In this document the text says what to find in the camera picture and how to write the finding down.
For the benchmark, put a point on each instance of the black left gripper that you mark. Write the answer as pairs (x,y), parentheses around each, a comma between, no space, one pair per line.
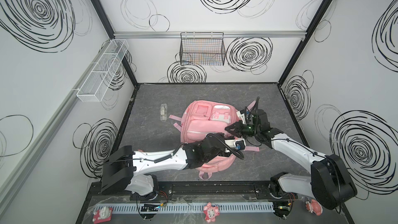
(219,144)

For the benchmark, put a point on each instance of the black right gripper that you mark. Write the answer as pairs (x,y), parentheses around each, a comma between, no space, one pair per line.
(238,127)

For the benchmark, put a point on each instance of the pink student backpack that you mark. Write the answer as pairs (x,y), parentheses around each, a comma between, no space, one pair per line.
(204,117)

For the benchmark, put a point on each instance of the clear plastic pen case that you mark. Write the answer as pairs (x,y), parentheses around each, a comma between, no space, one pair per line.
(163,112)

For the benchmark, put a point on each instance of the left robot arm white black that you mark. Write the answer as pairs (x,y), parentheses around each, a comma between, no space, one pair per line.
(130,170)

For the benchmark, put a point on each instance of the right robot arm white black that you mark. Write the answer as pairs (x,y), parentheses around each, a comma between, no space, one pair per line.
(328,182)

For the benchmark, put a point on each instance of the pink plush toy centre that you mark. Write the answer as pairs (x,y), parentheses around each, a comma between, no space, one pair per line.
(211,212)

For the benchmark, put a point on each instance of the pink toy right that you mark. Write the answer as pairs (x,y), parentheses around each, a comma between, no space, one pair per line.
(314,207)

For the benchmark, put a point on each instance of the pink white toy left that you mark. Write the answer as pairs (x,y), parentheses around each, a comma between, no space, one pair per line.
(103,215)

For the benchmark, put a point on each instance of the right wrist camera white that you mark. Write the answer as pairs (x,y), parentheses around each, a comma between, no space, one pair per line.
(242,116)

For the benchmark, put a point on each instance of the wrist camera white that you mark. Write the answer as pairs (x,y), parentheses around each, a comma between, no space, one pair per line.
(242,116)
(237,144)

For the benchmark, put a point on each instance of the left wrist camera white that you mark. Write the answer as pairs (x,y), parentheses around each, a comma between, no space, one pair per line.
(237,144)

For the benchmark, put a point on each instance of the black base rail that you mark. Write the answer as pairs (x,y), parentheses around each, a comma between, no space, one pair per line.
(259,190)

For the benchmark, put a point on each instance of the white slotted cable duct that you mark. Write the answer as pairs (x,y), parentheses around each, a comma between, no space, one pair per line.
(195,208)

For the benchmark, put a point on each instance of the black wire wall basket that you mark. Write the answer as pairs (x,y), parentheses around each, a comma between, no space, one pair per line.
(202,48)

